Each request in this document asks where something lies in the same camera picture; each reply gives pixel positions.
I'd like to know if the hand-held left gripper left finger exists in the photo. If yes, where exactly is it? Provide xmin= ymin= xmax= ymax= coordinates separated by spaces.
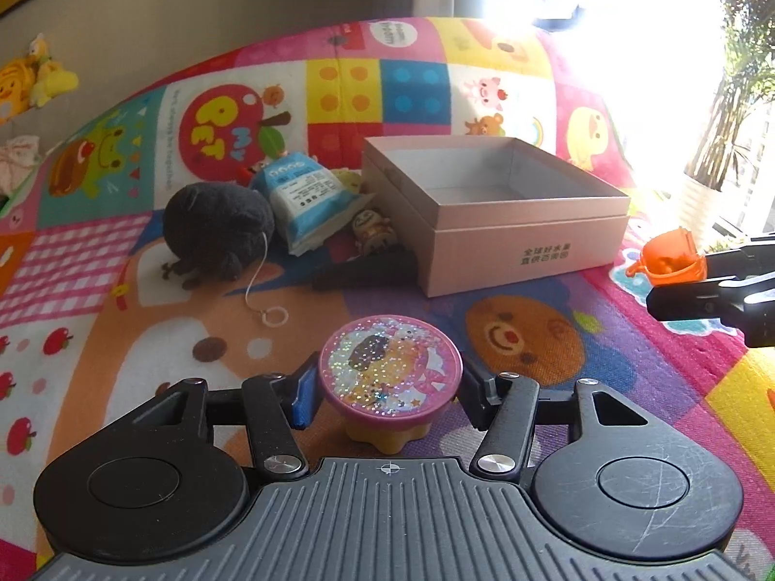
xmin=124 ymin=351 xmax=323 ymax=483

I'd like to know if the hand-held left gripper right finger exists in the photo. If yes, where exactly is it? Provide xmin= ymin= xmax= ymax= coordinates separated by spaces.
xmin=463 ymin=361 xmax=662 ymax=483

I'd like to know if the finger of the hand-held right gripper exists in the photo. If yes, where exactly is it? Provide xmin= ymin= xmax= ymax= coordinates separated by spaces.
xmin=702 ymin=235 xmax=775 ymax=282
xmin=645 ymin=278 xmax=775 ymax=350

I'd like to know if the orange toy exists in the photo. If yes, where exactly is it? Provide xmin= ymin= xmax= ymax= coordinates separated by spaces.
xmin=625 ymin=227 xmax=708 ymax=287

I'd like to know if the pink cardboard box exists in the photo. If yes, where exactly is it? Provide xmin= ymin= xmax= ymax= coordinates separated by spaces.
xmin=361 ymin=136 xmax=632 ymax=299

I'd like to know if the brown figurine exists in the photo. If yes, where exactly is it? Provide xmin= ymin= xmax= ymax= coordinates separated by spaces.
xmin=351 ymin=209 xmax=399 ymax=255

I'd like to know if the black plush toy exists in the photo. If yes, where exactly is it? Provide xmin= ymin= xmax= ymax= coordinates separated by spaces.
xmin=160 ymin=182 xmax=287 ymax=325

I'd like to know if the blue white packet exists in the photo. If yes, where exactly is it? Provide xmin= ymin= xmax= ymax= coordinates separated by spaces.
xmin=249 ymin=151 xmax=376 ymax=257

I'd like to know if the white plant pot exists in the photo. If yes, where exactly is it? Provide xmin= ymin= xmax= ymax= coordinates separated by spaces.
xmin=675 ymin=172 xmax=748 ymax=240

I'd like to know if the colourful cartoon play mat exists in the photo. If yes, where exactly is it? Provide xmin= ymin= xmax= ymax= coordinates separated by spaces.
xmin=0 ymin=15 xmax=775 ymax=581

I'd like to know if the green potted plant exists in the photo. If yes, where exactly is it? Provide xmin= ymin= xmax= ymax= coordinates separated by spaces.
xmin=684 ymin=0 xmax=775 ymax=191

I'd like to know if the pink white crumpled cloth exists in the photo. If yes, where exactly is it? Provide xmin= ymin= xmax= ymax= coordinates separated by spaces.
xmin=0 ymin=136 xmax=43 ymax=195

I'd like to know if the yellow plush toy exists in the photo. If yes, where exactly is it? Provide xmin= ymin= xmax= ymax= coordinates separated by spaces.
xmin=27 ymin=33 xmax=81 ymax=107

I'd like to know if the orange duck plush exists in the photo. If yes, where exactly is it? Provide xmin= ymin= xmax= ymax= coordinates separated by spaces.
xmin=0 ymin=57 xmax=40 ymax=125

